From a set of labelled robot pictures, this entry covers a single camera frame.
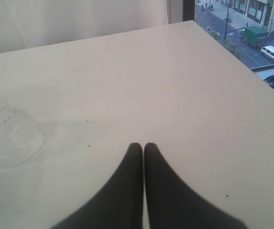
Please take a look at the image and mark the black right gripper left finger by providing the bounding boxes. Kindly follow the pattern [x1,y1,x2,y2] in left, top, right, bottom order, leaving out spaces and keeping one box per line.
[53,143,144,229]

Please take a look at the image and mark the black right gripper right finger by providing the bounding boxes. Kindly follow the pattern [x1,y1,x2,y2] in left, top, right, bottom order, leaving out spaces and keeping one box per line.
[144,143,246,229]

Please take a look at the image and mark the clear domed shaker lid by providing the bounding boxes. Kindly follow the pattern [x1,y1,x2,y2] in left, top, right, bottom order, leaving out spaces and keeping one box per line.
[0,100,45,169]

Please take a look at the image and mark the white van outside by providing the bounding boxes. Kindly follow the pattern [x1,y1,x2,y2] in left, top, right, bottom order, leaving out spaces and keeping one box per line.
[260,46,274,63]

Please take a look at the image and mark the green truck outside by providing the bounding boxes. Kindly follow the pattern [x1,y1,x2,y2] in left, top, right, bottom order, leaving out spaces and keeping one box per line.
[240,26,268,48]

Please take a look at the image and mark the black metal window post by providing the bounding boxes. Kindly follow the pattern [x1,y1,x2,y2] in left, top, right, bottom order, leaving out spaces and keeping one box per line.
[182,0,195,21]

